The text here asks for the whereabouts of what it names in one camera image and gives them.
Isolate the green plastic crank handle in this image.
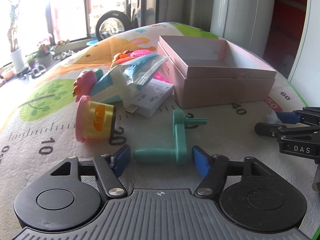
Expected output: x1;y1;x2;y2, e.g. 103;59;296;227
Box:
133;109;207;165

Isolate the pink yellow round toy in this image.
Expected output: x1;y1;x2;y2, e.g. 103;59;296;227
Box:
75;95;117;142

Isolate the white charger box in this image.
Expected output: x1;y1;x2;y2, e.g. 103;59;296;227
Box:
123;79;174;118

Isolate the blue wet cotton pack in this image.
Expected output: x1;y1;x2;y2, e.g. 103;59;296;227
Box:
89;59;155;103

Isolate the pink pig toy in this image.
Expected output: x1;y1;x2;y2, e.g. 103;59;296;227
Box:
72;68;103;102

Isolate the pink plastic racket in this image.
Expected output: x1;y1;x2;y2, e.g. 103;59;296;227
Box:
127;54;169;86

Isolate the orange toy camera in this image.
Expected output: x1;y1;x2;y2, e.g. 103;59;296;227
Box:
110;50;132;69

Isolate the colourful play mat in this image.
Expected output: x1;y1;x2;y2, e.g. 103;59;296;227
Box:
1;23;319;239

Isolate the pink cardboard box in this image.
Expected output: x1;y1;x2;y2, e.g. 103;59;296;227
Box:
157;36;277;108

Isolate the blue plastic basin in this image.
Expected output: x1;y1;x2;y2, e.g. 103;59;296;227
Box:
86;39;99;46

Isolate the small flower pot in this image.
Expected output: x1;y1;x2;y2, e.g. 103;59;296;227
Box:
37;53;53;67

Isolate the white plant pot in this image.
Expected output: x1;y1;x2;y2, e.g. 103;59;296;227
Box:
11;49;28;74

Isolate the round washing machine door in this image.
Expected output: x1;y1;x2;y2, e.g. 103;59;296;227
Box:
95;10;133;41

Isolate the grey curtain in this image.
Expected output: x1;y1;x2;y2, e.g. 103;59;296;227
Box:
156;0;213;31

